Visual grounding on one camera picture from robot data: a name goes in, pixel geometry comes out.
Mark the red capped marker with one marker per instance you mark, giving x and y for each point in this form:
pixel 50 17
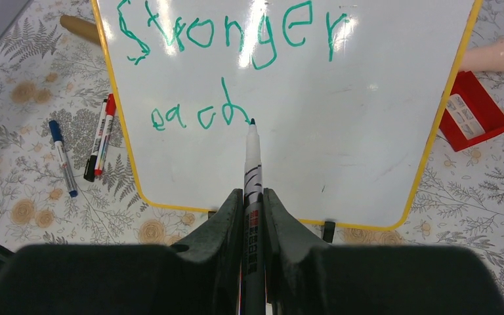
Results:
pixel 105 135

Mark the golden brown microphone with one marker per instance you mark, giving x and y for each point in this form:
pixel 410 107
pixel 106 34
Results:
pixel 80 27

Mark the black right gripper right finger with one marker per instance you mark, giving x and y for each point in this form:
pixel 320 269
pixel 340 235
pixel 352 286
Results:
pixel 307 275

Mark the blue capped marker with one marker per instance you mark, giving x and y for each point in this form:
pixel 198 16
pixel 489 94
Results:
pixel 63 159

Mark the floral patterned table mat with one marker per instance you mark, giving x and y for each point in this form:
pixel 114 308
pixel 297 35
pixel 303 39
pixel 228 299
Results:
pixel 46 74

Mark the black capped marker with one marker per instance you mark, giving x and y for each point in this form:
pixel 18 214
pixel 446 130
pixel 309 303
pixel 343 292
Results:
pixel 89 174

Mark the green capped whiteboard marker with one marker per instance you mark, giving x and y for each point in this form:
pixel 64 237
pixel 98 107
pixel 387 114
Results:
pixel 253 296

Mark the pink peach cylinder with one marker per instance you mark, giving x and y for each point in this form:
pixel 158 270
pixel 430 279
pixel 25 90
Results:
pixel 489 58

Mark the yellow framed whiteboard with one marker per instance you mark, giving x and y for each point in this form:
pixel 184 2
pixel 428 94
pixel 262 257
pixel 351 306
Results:
pixel 347 97

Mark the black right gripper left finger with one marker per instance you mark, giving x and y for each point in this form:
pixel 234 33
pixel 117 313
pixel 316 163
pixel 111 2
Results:
pixel 198 274

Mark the red plastic frame box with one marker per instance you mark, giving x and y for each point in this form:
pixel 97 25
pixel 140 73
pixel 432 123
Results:
pixel 471 116

